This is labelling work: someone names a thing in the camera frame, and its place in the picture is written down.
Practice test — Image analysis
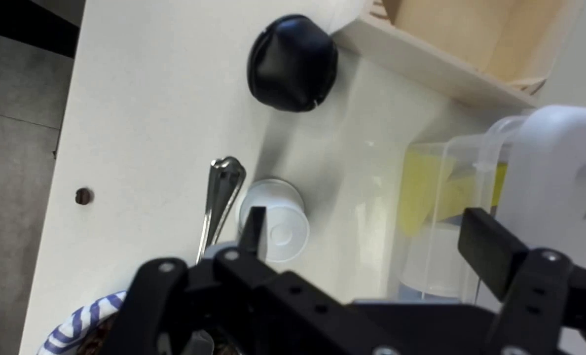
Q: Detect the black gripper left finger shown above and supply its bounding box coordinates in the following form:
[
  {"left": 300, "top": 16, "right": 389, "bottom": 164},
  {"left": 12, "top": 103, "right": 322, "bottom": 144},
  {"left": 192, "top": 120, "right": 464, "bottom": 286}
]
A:
[{"left": 204, "top": 207, "right": 267, "bottom": 260}]

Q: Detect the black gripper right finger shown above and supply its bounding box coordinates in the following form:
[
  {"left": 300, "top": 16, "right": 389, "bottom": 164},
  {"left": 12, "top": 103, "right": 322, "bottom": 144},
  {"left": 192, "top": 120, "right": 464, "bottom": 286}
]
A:
[{"left": 458, "top": 207, "right": 529, "bottom": 304}]

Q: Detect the white coffee pod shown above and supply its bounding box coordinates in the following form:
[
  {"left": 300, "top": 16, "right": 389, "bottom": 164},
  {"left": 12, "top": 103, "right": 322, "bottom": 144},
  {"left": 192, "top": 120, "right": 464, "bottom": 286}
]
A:
[{"left": 239, "top": 177, "right": 310, "bottom": 262}]

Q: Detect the black soft object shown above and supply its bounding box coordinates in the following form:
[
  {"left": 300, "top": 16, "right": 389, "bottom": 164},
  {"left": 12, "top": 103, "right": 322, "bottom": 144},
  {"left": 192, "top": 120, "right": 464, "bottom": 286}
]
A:
[{"left": 247, "top": 14, "right": 340, "bottom": 112}]

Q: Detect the brown wooden box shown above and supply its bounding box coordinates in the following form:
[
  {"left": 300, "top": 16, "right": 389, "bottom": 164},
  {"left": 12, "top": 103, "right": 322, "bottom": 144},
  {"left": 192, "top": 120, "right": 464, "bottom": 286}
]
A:
[{"left": 336, "top": 0, "right": 584, "bottom": 108}]

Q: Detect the clear plastic container white lid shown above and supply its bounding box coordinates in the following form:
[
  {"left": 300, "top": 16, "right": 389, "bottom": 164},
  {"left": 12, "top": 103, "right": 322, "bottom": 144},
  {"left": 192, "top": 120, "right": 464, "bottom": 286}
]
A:
[{"left": 387, "top": 104, "right": 586, "bottom": 355}]

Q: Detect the blue striped white bowl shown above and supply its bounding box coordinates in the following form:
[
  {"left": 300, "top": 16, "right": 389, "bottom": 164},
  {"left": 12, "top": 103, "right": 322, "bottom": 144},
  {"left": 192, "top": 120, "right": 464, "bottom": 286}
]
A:
[{"left": 36, "top": 290, "right": 127, "bottom": 355}]

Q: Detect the silver spoon handle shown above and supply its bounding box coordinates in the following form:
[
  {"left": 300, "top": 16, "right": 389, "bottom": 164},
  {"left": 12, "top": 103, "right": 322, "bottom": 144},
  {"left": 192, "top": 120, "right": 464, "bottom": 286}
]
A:
[{"left": 196, "top": 156, "right": 247, "bottom": 260}]

